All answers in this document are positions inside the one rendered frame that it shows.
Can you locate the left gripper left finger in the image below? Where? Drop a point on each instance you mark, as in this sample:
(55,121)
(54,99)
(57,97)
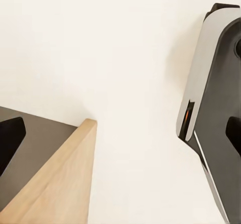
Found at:
(12,133)

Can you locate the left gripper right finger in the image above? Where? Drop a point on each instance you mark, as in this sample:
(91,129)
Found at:
(233,132)

